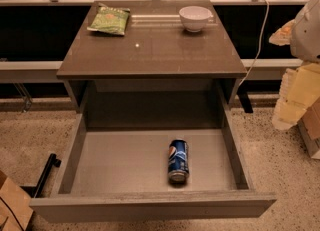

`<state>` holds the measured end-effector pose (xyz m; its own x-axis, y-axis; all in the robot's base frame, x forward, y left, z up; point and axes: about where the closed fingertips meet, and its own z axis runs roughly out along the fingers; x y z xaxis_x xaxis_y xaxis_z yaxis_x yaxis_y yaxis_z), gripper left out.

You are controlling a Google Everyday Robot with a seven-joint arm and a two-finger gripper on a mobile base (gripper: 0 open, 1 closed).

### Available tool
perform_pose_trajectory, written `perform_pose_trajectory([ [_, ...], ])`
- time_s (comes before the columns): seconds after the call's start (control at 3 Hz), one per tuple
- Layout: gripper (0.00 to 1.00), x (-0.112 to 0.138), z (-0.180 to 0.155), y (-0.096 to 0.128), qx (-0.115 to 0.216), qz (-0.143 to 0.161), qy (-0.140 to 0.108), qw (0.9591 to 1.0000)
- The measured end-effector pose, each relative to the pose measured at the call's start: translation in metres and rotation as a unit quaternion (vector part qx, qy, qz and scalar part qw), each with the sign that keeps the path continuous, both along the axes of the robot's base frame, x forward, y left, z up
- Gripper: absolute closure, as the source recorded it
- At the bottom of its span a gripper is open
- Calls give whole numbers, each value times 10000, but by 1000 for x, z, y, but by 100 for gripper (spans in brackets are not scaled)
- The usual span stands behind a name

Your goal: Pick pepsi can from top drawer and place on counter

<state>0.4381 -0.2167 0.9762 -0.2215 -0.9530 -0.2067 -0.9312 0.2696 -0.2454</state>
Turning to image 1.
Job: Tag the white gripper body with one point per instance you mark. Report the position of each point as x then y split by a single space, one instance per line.
307 36

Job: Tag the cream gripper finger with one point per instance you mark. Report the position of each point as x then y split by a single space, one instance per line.
286 114

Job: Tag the blue pepsi can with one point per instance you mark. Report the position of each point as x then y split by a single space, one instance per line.
178 167

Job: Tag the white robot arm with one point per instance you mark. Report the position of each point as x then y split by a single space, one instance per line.
302 34

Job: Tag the grey cabinet with counter top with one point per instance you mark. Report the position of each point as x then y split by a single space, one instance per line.
157 75

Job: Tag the grey open top drawer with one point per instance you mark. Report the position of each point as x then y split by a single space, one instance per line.
122 175

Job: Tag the brown cardboard box right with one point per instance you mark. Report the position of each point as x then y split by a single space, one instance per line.
309 127

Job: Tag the brown cardboard box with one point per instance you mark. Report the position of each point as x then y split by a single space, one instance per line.
309 127
15 212

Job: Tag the white ceramic bowl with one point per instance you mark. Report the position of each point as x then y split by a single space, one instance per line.
194 18

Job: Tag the green chip bag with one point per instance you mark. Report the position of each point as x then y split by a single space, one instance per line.
110 20

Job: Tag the black metal bar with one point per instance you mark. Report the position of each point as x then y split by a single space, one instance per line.
36 190

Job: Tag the brown cardboard box left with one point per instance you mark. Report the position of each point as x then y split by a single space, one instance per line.
15 212

